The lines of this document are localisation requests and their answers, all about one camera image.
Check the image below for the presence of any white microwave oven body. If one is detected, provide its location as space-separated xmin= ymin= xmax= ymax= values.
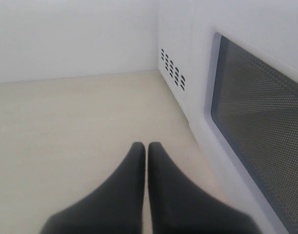
xmin=158 ymin=0 xmax=205 ymax=124

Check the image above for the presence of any white microwave door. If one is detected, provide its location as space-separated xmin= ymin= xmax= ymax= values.
xmin=188 ymin=0 xmax=298 ymax=234

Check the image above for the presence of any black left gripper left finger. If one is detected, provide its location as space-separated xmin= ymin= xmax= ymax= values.
xmin=40 ymin=142 xmax=145 ymax=234

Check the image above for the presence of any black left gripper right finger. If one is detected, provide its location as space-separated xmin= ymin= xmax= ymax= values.
xmin=148 ymin=142 xmax=261 ymax=234

